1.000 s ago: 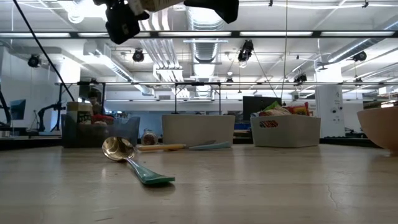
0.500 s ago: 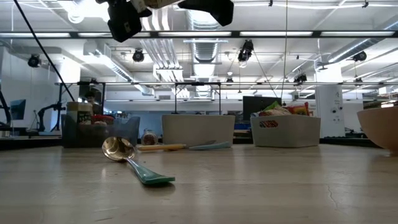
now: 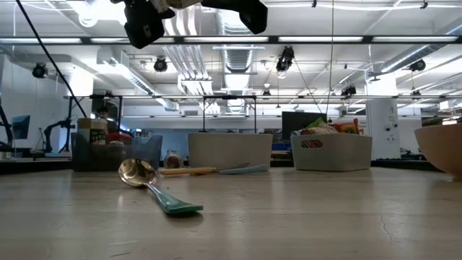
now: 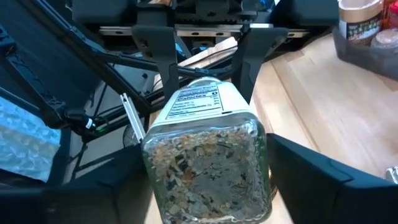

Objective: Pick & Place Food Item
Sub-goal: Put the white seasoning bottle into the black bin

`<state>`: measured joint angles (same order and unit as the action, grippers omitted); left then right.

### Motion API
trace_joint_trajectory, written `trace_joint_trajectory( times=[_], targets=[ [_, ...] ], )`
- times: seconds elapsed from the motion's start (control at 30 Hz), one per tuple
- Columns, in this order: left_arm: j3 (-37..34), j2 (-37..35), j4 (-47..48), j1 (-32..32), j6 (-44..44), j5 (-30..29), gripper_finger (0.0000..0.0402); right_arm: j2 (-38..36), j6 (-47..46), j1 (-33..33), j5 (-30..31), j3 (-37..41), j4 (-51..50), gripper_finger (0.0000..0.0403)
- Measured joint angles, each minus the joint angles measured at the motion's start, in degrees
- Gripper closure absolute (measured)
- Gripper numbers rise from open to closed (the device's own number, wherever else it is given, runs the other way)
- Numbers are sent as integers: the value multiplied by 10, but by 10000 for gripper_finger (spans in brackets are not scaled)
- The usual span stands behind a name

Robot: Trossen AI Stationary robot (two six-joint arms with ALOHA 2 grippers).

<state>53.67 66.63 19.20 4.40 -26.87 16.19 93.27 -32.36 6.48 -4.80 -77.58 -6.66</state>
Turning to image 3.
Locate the tan-lid round can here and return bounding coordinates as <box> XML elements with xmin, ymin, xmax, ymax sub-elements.
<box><xmin>77</xmin><ymin>118</ymin><xmax>108</xmax><ymax>145</ymax></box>

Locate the white plastic bin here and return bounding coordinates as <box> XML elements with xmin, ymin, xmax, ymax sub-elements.
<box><xmin>187</xmin><ymin>132</ymin><xmax>274</xmax><ymax>170</ymax></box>

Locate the red beef ramen packet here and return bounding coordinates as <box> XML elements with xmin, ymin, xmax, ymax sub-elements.
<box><xmin>330</xmin><ymin>118</ymin><xmax>362</xmax><ymax>135</ymax></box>

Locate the clear plastic container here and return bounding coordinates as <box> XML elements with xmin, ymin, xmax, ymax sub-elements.
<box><xmin>290</xmin><ymin>132</ymin><xmax>373</xmax><ymax>172</ymax></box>

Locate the person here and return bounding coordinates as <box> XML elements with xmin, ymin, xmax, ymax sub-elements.
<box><xmin>95</xmin><ymin>105</ymin><xmax>118</xmax><ymax>133</ymax></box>

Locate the black monitor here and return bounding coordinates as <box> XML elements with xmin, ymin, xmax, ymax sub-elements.
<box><xmin>282</xmin><ymin>111</ymin><xmax>328</xmax><ymax>140</ymax></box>

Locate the dark gray translucent bin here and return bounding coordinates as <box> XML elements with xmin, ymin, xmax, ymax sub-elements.
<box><xmin>71</xmin><ymin>131</ymin><xmax>163</xmax><ymax>173</ymax></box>

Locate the small dark monitor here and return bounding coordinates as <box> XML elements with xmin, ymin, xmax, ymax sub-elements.
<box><xmin>10</xmin><ymin>114</ymin><xmax>32</xmax><ymax>140</ymax></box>

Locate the white column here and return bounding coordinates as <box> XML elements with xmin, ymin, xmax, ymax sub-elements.
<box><xmin>365</xmin><ymin>99</ymin><xmax>401</xmax><ymax>160</ymax></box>

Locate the salmon pink bowl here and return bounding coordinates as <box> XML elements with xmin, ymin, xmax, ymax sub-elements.
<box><xmin>414</xmin><ymin>123</ymin><xmax>462</xmax><ymax>181</ymax></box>

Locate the black overhead camera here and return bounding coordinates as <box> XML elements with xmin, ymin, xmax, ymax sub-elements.
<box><xmin>276</xmin><ymin>45</ymin><xmax>296</xmax><ymax>73</ymax></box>

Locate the black background frame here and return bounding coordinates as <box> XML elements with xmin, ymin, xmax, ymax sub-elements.
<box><xmin>201</xmin><ymin>95</ymin><xmax>258</xmax><ymax>134</ymax></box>

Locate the thin hanging cable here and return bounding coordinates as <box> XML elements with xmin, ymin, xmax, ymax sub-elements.
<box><xmin>326</xmin><ymin>0</ymin><xmax>335</xmax><ymax>116</ymax></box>

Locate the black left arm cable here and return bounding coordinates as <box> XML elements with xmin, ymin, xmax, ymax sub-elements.
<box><xmin>14</xmin><ymin>0</ymin><xmax>88</xmax><ymax>118</ymax></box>

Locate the gold spoon green handle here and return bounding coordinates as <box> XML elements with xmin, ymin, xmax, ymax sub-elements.
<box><xmin>118</xmin><ymin>157</ymin><xmax>204</xmax><ymax>217</ymax></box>

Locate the silver spoon orange handle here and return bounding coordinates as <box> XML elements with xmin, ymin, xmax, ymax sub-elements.
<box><xmin>158</xmin><ymin>165</ymin><xmax>217</xmax><ymax>177</ymax></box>

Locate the silver spoon light-blue handle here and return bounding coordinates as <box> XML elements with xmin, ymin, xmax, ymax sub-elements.
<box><xmin>218</xmin><ymin>162</ymin><xmax>270</xmax><ymax>176</ymax></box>

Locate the black aluminium table frame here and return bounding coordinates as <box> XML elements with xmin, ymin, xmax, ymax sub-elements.
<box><xmin>0</xmin><ymin>157</ymin><xmax>440</xmax><ymax>175</ymax></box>

